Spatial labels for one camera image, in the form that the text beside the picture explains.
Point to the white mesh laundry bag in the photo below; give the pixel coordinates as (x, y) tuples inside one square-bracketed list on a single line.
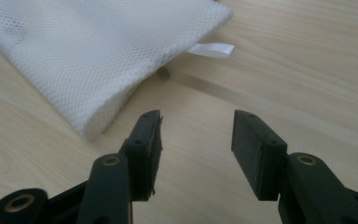
[(84, 53)]

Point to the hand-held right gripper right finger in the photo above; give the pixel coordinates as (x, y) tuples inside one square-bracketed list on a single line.
[(261, 161)]

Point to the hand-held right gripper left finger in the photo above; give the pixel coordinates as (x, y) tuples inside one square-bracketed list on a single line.
[(143, 155)]

